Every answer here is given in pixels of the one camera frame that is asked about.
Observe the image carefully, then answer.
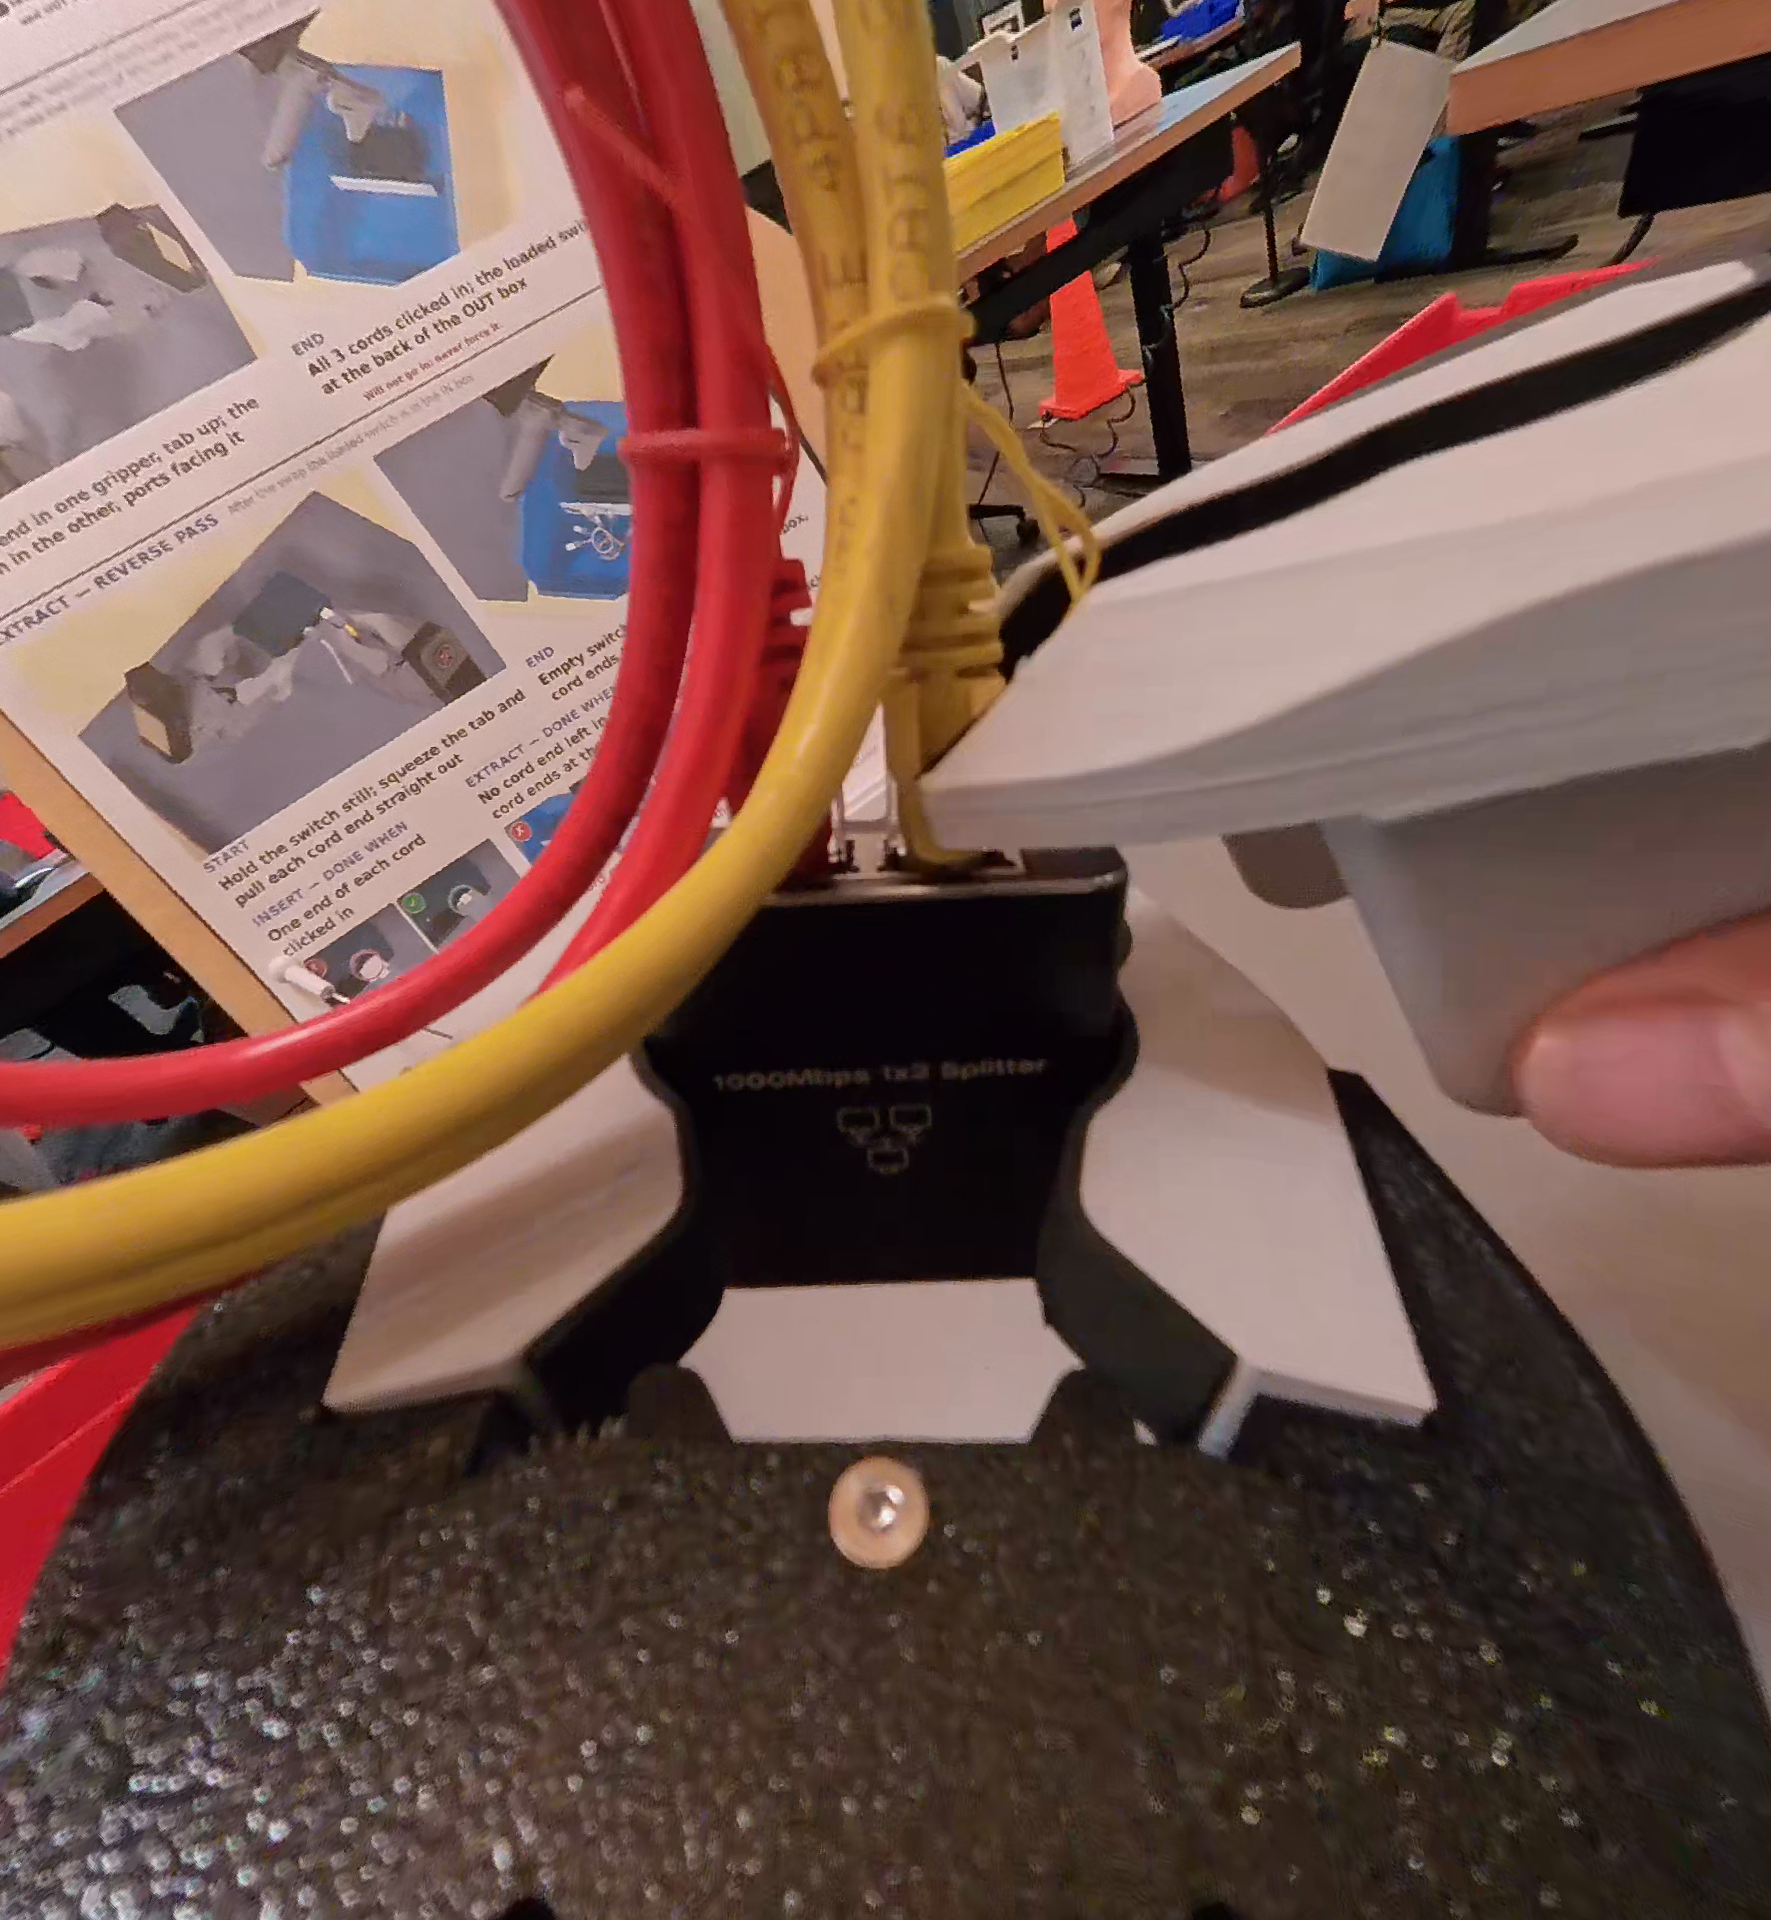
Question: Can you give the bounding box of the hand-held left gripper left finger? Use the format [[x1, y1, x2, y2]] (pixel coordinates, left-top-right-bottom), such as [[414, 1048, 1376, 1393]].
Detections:
[[319, 1051, 715, 1418]]

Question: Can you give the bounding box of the person's right hand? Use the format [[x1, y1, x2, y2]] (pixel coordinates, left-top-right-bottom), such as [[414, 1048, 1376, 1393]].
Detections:
[[1511, 893, 1771, 1172]]

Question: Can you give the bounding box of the printed instruction board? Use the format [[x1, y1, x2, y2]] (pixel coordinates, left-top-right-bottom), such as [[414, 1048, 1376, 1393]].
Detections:
[[0, 0, 887, 1105]]

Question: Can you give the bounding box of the yellow ethernet cable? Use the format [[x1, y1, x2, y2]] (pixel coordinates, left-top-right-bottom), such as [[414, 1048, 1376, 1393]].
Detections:
[[0, 0, 1098, 1367]]

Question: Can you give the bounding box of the mannequin head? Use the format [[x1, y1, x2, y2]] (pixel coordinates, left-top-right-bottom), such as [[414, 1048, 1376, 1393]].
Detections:
[[1095, 0, 1167, 129]]

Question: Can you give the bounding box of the red ethernet cable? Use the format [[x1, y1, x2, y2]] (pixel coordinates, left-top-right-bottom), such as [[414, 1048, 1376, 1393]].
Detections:
[[0, 0, 849, 1118]]

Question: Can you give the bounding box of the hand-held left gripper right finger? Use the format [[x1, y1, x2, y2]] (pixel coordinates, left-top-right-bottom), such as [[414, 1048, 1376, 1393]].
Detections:
[[1043, 888, 1437, 1458]]

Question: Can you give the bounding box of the black ethernet splitter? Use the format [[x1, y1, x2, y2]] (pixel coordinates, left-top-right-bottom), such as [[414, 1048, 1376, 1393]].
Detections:
[[682, 847, 1135, 1291]]

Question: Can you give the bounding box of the orange traffic cone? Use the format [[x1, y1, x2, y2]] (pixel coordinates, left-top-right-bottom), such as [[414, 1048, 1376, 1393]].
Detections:
[[1039, 216, 1145, 424]]

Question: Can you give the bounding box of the yellow plastic bin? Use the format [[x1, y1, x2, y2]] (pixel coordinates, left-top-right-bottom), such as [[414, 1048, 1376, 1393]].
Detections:
[[943, 113, 1070, 254]]

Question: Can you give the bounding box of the white carton box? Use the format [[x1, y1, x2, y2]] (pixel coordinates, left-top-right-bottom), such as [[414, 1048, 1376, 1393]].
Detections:
[[968, 0, 1118, 170]]

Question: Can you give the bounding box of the grey desk wood edge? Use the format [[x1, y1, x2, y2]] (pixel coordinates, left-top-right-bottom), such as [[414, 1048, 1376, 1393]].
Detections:
[[952, 43, 1308, 485], [1443, 0, 1771, 142]]

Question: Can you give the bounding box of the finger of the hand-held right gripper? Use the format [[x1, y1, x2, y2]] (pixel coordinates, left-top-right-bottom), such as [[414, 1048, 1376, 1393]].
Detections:
[[997, 256, 1771, 670], [923, 451, 1771, 1118]]

